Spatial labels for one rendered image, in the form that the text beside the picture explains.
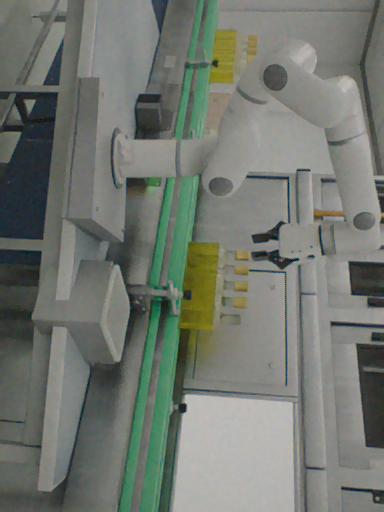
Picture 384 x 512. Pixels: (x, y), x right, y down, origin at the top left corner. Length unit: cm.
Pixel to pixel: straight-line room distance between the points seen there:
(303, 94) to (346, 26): 678
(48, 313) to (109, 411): 32
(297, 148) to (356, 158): 550
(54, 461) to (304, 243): 76
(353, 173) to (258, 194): 93
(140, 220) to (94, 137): 46
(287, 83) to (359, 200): 29
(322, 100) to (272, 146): 559
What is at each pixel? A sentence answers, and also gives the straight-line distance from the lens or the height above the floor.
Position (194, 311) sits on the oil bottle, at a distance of 151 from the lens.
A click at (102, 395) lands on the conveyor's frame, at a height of 80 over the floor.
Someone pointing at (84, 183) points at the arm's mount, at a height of 79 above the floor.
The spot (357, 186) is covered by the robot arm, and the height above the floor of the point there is 137.
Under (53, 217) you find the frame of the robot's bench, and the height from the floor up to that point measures 67.
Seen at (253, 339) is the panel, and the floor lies 119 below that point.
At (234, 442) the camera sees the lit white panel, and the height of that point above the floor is 114.
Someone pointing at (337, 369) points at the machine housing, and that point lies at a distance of 168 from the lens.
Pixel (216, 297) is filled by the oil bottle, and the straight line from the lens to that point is 154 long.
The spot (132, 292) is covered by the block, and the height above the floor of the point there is 85.
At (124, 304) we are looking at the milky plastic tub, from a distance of 141.
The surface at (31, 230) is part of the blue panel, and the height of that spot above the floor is 50.
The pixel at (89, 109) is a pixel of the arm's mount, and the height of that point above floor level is 79.
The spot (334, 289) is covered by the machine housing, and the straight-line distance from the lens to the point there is 182.
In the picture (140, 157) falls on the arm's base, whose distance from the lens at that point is 130.
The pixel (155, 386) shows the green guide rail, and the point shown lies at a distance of 141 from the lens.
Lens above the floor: 114
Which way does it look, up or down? 6 degrees down
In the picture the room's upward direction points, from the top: 93 degrees clockwise
